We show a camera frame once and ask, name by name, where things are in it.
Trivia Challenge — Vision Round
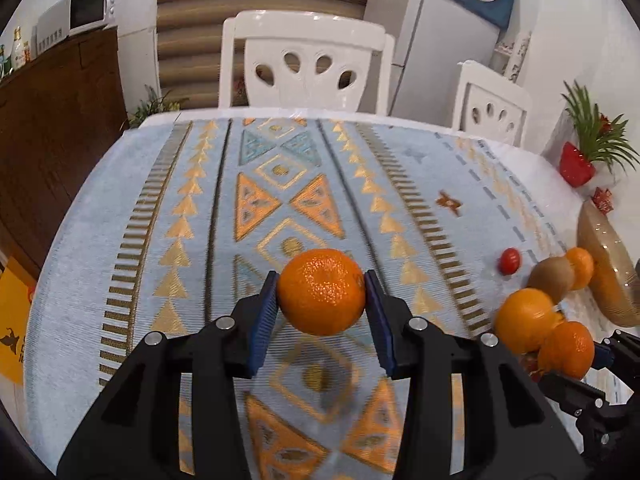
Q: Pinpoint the tangerine with stem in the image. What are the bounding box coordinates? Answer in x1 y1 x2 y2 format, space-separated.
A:
537 321 594 380

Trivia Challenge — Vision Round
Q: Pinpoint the smooth orange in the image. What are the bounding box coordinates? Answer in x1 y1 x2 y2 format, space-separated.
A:
565 247 594 290

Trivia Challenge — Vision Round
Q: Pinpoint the large brown kiwi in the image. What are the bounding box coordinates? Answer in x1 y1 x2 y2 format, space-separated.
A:
526 257 575 304

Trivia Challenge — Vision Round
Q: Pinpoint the large orange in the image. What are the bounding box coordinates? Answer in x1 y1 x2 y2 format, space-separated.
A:
494 288 564 356

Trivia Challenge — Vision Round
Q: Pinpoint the large red tomato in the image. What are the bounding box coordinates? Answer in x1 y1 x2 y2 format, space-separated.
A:
521 353 541 382

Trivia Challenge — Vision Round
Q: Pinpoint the brown ribbed glass bowl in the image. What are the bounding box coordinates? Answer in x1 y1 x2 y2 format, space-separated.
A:
576 200 639 327

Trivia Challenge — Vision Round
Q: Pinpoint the far cherry tomato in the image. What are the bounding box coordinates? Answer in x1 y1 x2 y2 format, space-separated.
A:
498 247 522 276

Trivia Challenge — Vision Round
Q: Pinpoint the red paper ornament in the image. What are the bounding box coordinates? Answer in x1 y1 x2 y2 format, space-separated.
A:
591 186 614 216

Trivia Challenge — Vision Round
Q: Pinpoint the potted plant red pot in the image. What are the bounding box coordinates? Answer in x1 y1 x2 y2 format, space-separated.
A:
557 79 640 190

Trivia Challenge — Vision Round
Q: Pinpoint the patterned light blue tablecloth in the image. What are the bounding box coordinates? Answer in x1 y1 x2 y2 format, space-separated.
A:
22 115 622 480

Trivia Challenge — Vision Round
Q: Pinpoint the white chair right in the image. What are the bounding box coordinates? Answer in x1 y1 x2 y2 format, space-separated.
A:
451 60 533 148

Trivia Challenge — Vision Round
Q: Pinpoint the white chair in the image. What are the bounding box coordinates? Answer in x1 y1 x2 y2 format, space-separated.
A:
218 10 395 116
451 60 533 148

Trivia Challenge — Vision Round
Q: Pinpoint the white patterned hanging decoration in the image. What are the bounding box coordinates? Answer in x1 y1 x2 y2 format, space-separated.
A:
494 32 532 84

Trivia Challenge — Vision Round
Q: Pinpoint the green plant by sideboard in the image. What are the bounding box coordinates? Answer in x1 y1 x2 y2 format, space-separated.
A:
127 84 189 129

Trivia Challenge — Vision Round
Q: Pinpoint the brown wooden sideboard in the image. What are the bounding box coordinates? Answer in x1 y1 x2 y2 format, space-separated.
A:
1 28 128 276

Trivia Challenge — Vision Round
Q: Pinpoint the silver refrigerator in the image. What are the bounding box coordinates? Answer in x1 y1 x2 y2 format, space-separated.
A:
364 0 499 126

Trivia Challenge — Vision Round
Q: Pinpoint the white bottle on sideboard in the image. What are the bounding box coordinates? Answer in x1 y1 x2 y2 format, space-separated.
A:
11 26 27 70

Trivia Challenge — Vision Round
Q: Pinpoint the white chair left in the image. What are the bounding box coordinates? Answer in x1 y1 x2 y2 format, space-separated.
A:
218 10 395 116

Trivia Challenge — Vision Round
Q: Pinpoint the white microwave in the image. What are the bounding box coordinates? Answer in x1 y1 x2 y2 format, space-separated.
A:
34 0 116 55

